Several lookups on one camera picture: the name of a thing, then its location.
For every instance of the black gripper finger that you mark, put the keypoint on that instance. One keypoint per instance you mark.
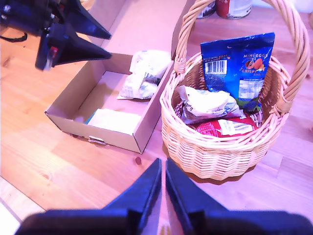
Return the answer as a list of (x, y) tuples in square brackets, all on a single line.
[(188, 195), (144, 193), (85, 22), (68, 49)]

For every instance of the red Easter egg bag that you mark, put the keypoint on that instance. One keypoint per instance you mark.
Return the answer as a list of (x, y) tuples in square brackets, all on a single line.
[(207, 128)]

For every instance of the blue mini eggs bag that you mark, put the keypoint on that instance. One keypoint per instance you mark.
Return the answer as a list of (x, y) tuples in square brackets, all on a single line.
[(230, 73)]

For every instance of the open brown cardboard box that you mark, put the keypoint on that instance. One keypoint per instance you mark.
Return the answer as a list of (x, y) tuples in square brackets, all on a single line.
[(110, 83)]

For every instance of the white paper sheet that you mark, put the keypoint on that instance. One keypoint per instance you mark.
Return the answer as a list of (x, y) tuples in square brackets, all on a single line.
[(115, 121)]

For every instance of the red and white tin can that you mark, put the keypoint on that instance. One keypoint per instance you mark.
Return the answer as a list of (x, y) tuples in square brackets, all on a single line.
[(234, 8)]

